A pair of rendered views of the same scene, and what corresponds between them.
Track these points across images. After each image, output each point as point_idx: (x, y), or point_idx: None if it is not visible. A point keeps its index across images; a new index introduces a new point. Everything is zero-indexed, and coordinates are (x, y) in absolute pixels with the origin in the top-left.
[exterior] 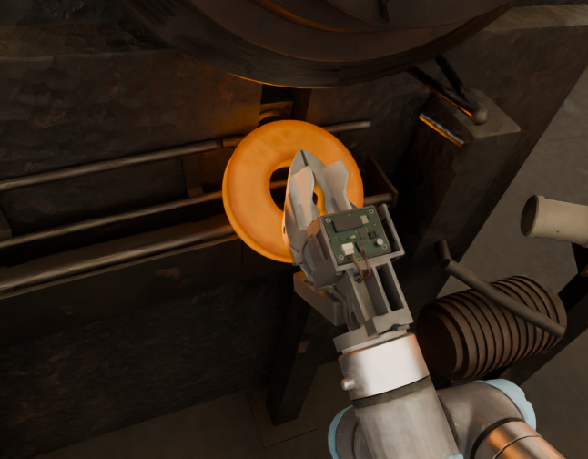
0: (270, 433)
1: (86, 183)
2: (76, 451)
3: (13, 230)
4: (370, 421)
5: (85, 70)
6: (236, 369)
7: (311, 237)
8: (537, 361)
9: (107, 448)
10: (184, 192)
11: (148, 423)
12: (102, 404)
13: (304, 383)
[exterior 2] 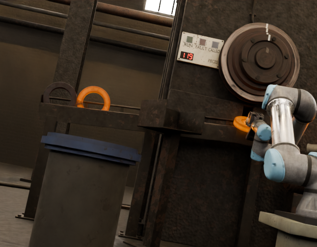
0: None
1: (208, 121)
2: (161, 240)
3: None
4: (255, 125)
5: (215, 100)
6: (224, 228)
7: (249, 117)
8: None
9: (172, 243)
10: None
11: (187, 245)
12: (179, 215)
13: (249, 219)
